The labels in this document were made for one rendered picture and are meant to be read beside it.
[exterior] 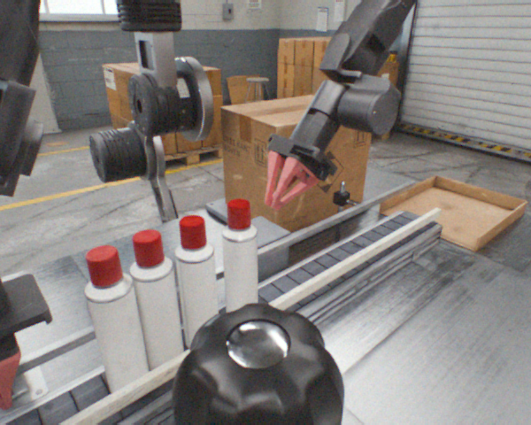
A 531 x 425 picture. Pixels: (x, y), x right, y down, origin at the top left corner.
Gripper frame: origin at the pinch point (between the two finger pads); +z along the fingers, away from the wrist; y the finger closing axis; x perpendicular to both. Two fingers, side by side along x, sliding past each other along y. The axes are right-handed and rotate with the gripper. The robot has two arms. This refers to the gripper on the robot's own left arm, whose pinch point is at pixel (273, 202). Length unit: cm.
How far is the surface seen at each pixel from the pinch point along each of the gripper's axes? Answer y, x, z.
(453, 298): 17.4, 39.0, -2.5
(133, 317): 2.9, -13.8, 20.6
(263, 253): -2.8, 7.3, 8.0
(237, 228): 1.3, -5.0, 6.0
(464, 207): 0, 69, -29
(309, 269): -2.0, 20.7, 6.8
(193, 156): -290, 174, -19
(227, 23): -508, 247, -238
